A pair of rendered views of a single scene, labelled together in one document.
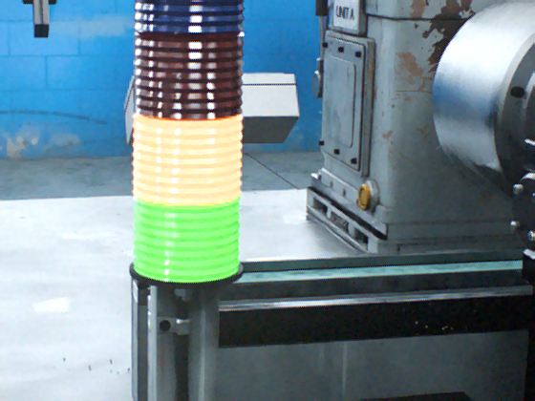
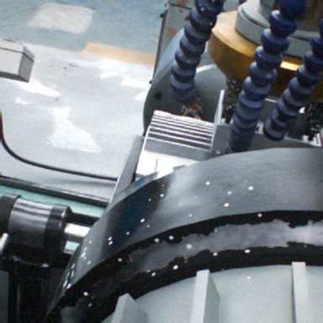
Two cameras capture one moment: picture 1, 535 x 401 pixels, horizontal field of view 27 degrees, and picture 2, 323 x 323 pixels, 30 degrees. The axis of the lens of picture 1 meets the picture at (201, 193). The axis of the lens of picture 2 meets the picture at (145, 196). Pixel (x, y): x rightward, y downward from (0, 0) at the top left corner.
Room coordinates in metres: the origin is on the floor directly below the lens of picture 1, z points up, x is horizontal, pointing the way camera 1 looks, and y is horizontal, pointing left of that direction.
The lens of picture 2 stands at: (0.34, -0.54, 1.45)
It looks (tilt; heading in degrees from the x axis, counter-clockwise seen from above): 34 degrees down; 15
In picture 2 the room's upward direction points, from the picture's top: 10 degrees clockwise
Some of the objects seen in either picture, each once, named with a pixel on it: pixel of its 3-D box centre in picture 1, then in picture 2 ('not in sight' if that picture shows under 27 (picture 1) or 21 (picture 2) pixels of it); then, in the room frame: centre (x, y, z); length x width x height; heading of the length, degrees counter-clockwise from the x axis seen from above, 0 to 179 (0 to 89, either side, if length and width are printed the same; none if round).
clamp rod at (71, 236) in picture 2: not in sight; (67, 231); (0.84, -0.33, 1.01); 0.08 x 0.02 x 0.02; 102
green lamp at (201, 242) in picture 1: (186, 233); not in sight; (0.60, 0.01, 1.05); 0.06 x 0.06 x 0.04
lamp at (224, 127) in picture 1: (187, 154); not in sight; (0.60, 0.01, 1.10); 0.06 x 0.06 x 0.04
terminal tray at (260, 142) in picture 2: not in sight; (260, 142); (1.01, -0.50, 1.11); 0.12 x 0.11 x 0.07; 102
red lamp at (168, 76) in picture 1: (188, 72); not in sight; (0.60, 0.01, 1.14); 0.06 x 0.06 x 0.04
